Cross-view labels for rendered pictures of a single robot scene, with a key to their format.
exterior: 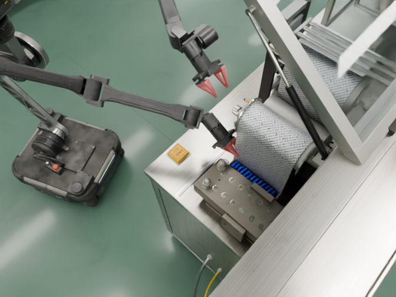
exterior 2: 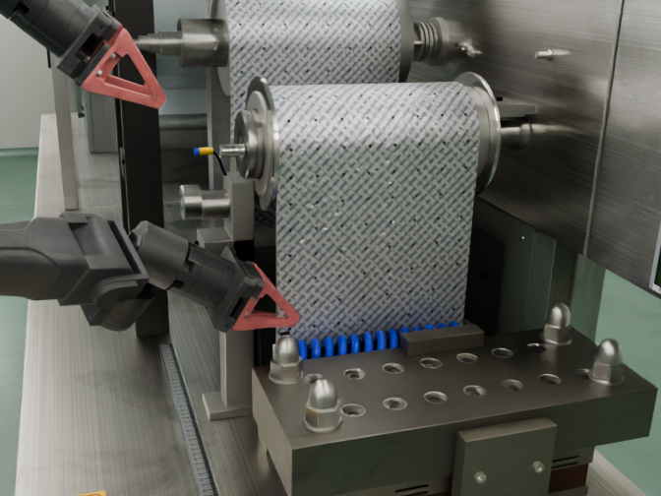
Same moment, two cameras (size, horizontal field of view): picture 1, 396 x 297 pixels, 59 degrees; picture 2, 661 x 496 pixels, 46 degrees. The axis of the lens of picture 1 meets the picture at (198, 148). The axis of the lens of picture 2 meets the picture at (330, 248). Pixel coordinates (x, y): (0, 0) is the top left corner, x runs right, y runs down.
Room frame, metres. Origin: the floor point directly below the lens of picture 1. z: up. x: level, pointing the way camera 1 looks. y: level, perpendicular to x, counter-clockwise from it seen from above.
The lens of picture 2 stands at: (0.28, 0.56, 1.44)
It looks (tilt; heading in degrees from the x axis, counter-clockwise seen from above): 20 degrees down; 295
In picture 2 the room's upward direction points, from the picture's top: 2 degrees clockwise
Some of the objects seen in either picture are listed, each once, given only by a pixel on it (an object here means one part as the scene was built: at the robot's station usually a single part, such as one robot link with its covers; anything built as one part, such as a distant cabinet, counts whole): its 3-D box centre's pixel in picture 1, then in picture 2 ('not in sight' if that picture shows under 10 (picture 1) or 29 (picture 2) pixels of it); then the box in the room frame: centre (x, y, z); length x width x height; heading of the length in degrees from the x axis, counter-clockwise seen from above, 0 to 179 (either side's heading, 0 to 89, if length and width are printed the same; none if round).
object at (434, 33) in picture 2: not in sight; (416, 41); (0.68, -0.57, 1.34); 0.07 x 0.07 x 0.07; 44
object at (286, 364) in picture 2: (221, 164); (285, 356); (0.63, -0.09, 1.05); 0.04 x 0.04 x 0.04
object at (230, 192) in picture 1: (246, 205); (450, 401); (0.48, -0.17, 1.00); 0.40 x 0.16 x 0.06; 44
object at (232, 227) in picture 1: (232, 228); (503, 476); (0.40, -0.11, 0.97); 0.10 x 0.03 x 0.11; 44
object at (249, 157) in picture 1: (259, 165); (375, 275); (0.59, -0.23, 1.10); 0.23 x 0.01 x 0.18; 44
